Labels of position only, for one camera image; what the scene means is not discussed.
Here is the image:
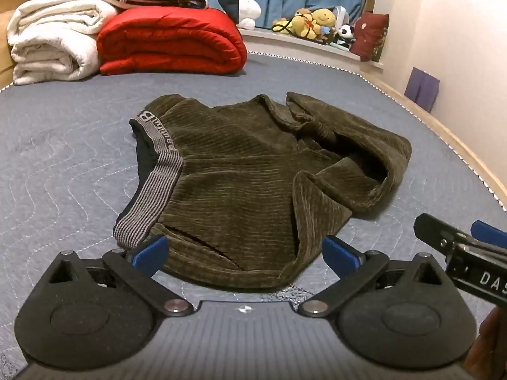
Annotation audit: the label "folded white blanket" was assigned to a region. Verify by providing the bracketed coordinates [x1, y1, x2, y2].
[7, 0, 117, 86]

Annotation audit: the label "white plush toy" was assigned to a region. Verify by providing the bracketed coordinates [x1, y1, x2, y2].
[238, 0, 262, 28]

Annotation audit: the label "yellow bear plush toy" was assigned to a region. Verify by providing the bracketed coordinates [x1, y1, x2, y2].
[273, 10, 315, 38]

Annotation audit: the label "dark red cushion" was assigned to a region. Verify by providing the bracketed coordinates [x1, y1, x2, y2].
[350, 12, 390, 63]

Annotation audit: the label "folded red quilt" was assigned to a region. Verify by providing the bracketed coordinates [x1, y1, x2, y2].
[97, 7, 248, 76]

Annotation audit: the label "grey quilted mattress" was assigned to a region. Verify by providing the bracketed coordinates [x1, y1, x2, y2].
[0, 49, 507, 369]

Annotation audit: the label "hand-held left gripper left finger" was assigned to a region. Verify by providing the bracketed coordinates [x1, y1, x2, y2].
[48, 235, 195, 318]

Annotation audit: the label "olive corduroy pants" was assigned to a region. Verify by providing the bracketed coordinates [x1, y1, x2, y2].
[113, 92, 413, 290]

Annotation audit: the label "yellow smiling plush toy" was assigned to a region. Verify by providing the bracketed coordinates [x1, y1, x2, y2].
[311, 8, 337, 39]

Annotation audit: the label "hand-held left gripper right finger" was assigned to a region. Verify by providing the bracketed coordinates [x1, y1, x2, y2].
[297, 237, 450, 318]

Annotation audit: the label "white window sill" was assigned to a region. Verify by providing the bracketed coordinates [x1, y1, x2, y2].
[238, 28, 385, 73]

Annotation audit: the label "panda plush toy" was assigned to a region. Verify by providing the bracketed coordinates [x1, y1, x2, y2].
[336, 24, 356, 47]

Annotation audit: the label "purple folded cloth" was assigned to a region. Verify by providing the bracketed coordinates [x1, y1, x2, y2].
[404, 67, 441, 114]

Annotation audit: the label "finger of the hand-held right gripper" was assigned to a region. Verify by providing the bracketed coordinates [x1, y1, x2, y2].
[471, 221, 507, 251]
[414, 213, 472, 252]

